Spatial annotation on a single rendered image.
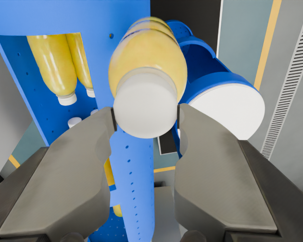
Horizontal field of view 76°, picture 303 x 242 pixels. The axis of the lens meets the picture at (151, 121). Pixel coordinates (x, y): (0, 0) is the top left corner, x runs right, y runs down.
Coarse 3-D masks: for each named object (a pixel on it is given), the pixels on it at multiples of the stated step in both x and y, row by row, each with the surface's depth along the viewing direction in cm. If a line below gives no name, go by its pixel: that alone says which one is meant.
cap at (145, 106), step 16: (128, 80) 11; (144, 80) 11; (160, 80) 11; (128, 96) 11; (144, 96) 11; (160, 96) 11; (128, 112) 11; (144, 112) 11; (160, 112) 11; (176, 112) 11; (128, 128) 12; (144, 128) 12; (160, 128) 12
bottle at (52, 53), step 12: (36, 36) 33; (48, 36) 34; (60, 36) 35; (36, 48) 35; (48, 48) 35; (60, 48) 36; (36, 60) 37; (48, 60) 36; (60, 60) 37; (72, 60) 40; (48, 72) 37; (60, 72) 38; (72, 72) 40; (48, 84) 39; (60, 84) 39; (72, 84) 41; (60, 96) 42
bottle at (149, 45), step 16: (128, 32) 18; (144, 32) 15; (160, 32) 16; (128, 48) 14; (144, 48) 13; (160, 48) 13; (176, 48) 15; (112, 64) 14; (128, 64) 13; (144, 64) 13; (160, 64) 13; (176, 64) 13; (112, 80) 14; (176, 80) 13; (176, 96) 13
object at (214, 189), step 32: (192, 128) 9; (224, 128) 9; (192, 160) 7; (224, 160) 7; (192, 192) 6; (224, 192) 6; (256, 192) 6; (192, 224) 6; (224, 224) 5; (256, 224) 5
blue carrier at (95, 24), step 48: (0, 0) 21; (48, 0) 21; (96, 0) 23; (144, 0) 29; (0, 48) 36; (96, 48) 26; (48, 96) 50; (96, 96) 30; (48, 144) 51; (144, 144) 44; (144, 192) 54; (96, 240) 78; (144, 240) 71
